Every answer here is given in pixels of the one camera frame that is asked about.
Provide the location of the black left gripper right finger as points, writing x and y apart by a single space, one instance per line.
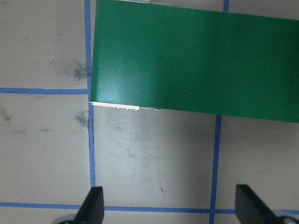
249 208

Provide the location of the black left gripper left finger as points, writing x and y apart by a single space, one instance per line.
92 209

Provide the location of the green conveyor belt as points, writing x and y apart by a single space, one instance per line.
157 56

